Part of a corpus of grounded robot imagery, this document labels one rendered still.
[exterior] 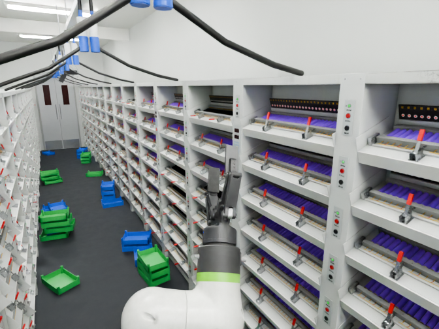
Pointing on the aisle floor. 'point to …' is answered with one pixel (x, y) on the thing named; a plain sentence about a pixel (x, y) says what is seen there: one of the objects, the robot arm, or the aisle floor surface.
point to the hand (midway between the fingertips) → (222, 162)
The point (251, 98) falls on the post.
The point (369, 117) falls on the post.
